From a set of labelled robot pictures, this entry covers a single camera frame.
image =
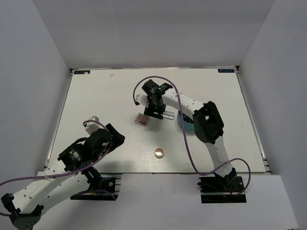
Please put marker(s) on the round beige powder compact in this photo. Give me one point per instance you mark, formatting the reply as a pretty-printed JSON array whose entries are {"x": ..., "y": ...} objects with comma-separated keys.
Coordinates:
[{"x": 159, "y": 153}]

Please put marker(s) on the blue corner label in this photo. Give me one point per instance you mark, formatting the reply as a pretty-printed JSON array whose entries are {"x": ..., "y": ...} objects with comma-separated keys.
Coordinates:
[
  {"x": 76, "y": 72},
  {"x": 226, "y": 70}
]

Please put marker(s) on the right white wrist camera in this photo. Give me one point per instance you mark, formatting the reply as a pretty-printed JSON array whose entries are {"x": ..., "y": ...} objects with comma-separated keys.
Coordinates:
[{"x": 141, "y": 99}]

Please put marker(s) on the teal round organizer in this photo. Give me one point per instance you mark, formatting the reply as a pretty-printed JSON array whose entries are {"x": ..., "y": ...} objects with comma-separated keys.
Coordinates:
[{"x": 188, "y": 122}]

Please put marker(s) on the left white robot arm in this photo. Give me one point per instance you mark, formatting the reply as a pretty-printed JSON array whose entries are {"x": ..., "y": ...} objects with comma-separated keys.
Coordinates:
[{"x": 72, "y": 173}]

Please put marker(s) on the right blue corner label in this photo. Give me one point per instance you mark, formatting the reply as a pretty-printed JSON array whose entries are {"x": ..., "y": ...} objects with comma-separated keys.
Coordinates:
[{"x": 226, "y": 70}]

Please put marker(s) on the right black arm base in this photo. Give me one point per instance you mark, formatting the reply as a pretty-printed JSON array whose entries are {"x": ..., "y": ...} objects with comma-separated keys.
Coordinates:
[{"x": 214, "y": 192}]

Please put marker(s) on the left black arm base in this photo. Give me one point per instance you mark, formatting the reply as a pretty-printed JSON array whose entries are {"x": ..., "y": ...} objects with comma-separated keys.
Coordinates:
[{"x": 108, "y": 191}]

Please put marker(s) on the clear bottle black cap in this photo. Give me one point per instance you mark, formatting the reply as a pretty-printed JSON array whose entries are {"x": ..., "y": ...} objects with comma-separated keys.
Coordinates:
[{"x": 168, "y": 115}]

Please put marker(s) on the left blue corner label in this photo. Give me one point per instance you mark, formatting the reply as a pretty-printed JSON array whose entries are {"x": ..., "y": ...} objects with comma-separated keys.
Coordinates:
[{"x": 76, "y": 72}]

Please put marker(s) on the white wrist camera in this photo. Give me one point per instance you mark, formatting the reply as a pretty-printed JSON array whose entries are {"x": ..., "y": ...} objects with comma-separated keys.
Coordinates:
[
  {"x": 91, "y": 125},
  {"x": 141, "y": 99}
]

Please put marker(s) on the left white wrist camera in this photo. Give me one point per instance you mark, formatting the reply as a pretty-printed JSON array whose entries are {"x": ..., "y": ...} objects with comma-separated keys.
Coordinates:
[{"x": 91, "y": 125}]

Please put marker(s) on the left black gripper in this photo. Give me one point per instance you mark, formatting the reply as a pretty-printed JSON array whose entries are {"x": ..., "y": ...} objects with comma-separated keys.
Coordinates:
[{"x": 117, "y": 140}]

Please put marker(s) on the eyeshadow palette clear case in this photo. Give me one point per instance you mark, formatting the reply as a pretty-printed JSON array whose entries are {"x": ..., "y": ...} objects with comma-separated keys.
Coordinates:
[{"x": 141, "y": 119}]

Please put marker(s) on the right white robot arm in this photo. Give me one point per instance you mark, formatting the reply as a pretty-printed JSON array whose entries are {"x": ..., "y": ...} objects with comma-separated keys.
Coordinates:
[{"x": 207, "y": 122}]

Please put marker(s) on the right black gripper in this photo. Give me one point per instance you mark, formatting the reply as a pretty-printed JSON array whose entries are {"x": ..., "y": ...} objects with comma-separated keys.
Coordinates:
[{"x": 149, "y": 111}]

